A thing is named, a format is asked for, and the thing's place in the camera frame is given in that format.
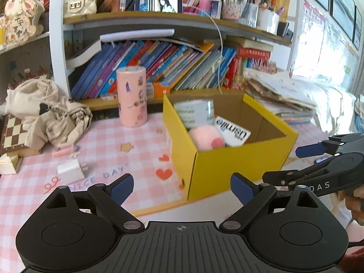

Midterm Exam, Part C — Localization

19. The person's right hand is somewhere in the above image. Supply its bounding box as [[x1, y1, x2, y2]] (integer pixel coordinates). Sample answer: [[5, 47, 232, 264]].
[[338, 184, 364, 226]]

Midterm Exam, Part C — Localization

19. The pink checked desk mat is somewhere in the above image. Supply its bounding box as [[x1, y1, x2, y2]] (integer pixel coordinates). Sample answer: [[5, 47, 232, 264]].
[[0, 110, 339, 262]]

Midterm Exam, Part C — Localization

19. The yellow cardboard box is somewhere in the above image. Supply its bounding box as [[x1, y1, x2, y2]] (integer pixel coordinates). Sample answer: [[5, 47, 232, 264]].
[[163, 93, 299, 201]]

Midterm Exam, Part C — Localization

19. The stack of worn booklets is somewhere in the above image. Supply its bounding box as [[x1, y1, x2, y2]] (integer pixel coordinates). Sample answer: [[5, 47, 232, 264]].
[[245, 68, 317, 126]]

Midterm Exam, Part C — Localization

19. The wooden chessboard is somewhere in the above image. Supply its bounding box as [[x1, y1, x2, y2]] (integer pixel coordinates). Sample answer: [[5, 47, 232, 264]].
[[0, 112, 43, 157]]

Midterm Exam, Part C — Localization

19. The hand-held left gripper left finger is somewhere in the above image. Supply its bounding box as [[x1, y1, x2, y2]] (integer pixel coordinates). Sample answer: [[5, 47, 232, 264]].
[[43, 173, 145, 232]]

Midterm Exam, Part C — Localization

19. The white cup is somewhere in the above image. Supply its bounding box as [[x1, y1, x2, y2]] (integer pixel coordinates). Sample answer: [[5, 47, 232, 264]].
[[257, 7, 281, 35]]

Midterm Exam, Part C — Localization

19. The wooden pig ornament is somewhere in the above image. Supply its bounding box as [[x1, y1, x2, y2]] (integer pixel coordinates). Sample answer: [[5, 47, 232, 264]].
[[0, 0, 44, 46]]

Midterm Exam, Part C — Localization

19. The row of colourful books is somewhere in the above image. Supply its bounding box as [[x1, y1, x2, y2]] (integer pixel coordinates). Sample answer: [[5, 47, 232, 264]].
[[70, 38, 278, 100]]

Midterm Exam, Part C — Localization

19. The white cable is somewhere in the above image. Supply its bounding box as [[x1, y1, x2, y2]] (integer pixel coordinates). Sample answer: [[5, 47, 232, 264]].
[[185, 4, 224, 94]]

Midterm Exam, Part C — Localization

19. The beige cloth bag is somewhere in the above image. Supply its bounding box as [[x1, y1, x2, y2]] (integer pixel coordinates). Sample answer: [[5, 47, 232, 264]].
[[6, 78, 94, 148]]

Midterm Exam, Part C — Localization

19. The pink cylindrical container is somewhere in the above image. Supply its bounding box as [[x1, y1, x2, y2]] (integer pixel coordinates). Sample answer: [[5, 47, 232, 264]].
[[116, 66, 148, 127]]

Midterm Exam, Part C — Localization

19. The small orange box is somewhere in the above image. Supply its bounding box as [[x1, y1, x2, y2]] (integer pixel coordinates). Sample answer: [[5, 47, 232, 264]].
[[152, 82, 171, 96]]

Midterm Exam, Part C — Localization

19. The white plug adapter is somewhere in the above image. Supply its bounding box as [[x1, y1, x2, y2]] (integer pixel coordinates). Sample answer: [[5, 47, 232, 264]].
[[57, 159, 87, 181]]

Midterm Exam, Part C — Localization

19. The red knit clothing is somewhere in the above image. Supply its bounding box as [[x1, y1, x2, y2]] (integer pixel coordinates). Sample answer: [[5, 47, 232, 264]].
[[338, 245, 364, 273]]

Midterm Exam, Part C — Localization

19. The pink plush pig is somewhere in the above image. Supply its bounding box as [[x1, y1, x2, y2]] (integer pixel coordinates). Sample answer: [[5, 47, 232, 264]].
[[188, 126, 226, 151]]

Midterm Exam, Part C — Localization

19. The white lamp bar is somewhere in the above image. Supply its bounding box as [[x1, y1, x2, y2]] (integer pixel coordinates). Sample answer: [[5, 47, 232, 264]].
[[99, 28, 175, 44]]

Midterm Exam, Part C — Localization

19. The small white blue bottle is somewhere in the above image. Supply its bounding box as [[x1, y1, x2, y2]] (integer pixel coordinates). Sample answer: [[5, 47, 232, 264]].
[[211, 0, 222, 19]]

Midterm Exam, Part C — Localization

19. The clear packing tape roll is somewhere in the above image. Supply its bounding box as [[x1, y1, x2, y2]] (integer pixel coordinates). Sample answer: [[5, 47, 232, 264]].
[[174, 99, 215, 128]]

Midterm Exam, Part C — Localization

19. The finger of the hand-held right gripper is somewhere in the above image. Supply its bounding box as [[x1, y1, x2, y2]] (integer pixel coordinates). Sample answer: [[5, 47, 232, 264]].
[[296, 135, 342, 158], [262, 163, 327, 190]]

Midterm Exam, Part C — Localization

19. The patterned bedspread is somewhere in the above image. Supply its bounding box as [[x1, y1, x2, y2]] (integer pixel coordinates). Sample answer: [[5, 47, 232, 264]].
[[293, 74, 357, 133]]

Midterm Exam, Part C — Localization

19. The white toothpaste box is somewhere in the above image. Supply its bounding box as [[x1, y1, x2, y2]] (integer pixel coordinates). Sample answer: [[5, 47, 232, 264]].
[[213, 115, 251, 147]]

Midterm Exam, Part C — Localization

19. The small cream cardboard box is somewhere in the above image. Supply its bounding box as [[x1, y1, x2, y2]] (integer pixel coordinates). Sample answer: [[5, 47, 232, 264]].
[[0, 154, 23, 175]]

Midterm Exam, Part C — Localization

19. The small black device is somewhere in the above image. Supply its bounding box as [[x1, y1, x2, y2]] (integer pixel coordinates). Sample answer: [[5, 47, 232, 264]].
[[276, 21, 294, 41]]

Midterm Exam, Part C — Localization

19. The pink pen cup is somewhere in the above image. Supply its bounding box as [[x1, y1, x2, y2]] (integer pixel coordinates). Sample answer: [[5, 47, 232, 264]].
[[221, 1, 242, 20]]

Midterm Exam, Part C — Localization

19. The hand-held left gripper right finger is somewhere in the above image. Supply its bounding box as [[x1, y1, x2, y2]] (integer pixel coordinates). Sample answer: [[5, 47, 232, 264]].
[[220, 172, 325, 232]]

